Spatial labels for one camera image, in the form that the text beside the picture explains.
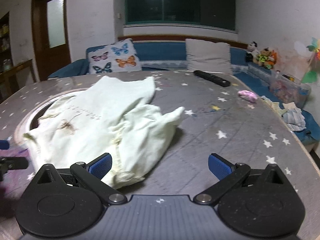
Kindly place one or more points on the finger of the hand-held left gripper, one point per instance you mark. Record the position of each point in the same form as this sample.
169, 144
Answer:
13, 163
3, 144

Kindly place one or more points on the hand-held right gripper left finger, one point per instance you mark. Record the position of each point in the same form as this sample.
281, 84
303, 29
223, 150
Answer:
101, 166

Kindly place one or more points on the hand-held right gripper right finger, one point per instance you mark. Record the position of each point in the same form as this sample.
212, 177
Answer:
220, 166

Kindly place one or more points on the light green garment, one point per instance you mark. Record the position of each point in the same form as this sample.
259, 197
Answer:
100, 120

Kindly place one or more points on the round built-in cooktop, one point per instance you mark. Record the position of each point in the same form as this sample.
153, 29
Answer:
26, 123

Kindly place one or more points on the wooden side table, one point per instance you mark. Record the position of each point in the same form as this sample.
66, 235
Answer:
17, 72

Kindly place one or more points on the small pink cloth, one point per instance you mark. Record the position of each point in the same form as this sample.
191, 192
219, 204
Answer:
247, 95

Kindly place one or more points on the black remote control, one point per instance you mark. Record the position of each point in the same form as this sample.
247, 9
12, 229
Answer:
212, 78

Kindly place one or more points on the clear plastic toy box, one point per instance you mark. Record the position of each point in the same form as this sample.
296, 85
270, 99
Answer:
287, 90

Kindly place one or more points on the brown wooden door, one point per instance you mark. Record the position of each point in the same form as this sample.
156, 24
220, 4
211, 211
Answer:
41, 42

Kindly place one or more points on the butterfly print pillow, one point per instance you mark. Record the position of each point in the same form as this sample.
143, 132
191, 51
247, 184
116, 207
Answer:
112, 57

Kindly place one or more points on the grey pillow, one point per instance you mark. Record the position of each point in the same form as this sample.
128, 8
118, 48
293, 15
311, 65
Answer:
207, 55

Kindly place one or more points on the panda plush toy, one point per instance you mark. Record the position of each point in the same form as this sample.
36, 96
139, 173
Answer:
253, 51

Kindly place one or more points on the orange fox plush toy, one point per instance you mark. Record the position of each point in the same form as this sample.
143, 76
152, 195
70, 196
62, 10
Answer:
273, 58

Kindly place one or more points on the blue sofa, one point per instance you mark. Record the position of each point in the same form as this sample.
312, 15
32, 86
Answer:
162, 50

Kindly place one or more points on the colourful pinwheel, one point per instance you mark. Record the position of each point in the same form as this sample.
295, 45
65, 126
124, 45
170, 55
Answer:
312, 52

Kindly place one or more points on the dark window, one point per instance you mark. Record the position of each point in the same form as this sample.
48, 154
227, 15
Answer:
180, 2

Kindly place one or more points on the white wall switch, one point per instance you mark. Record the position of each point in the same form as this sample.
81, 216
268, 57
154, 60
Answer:
120, 15

